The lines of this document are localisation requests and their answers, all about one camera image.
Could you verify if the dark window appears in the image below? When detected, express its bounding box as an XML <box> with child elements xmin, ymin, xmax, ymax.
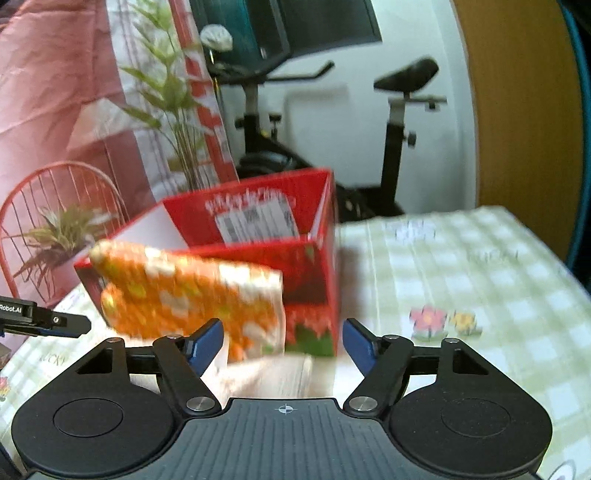
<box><xmin>189</xmin><ymin>0</ymin><xmax>383</xmax><ymax>70</ymax></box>

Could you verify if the green checked tablecloth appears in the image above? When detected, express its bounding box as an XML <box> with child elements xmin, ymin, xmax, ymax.
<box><xmin>0</xmin><ymin>205</ymin><xmax>591</xmax><ymax>480</ymax></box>

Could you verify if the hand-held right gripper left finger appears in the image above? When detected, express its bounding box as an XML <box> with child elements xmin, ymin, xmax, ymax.
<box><xmin>76</xmin><ymin>318</ymin><xmax>225</xmax><ymax>416</ymax></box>

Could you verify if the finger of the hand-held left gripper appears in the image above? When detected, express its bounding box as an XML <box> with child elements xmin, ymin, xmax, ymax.
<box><xmin>37</xmin><ymin>309</ymin><xmax>92</xmax><ymax>339</ymax></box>

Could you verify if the orange floral cloth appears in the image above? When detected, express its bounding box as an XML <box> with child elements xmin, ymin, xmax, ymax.
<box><xmin>89</xmin><ymin>240</ymin><xmax>284</xmax><ymax>363</ymax></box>

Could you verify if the black exercise bike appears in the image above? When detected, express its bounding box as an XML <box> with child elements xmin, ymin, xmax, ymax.
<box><xmin>205</xmin><ymin>58</ymin><xmax>448</xmax><ymax>220</ymax></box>

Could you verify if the wall poster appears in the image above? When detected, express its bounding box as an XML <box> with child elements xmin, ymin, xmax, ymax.
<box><xmin>0</xmin><ymin>0</ymin><xmax>241</xmax><ymax>305</ymax></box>

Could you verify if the red strawberry print box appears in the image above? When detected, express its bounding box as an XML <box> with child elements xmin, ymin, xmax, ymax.
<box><xmin>74</xmin><ymin>168</ymin><xmax>342</xmax><ymax>358</ymax></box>

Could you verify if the white rounded object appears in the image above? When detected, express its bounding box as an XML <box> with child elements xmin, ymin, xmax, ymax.
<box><xmin>200</xmin><ymin>25</ymin><xmax>234</xmax><ymax>52</ymax></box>

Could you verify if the wooden door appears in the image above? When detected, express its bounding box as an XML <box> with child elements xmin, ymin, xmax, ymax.
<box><xmin>450</xmin><ymin>0</ymin><xmax>586</xmax><ymax>209</ymax></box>

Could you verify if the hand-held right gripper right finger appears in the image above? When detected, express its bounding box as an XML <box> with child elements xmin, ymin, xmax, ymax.
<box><xmin>342</xmin><ymin>318</ymin><xmax>490</xmax><ymax>416</ymax></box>

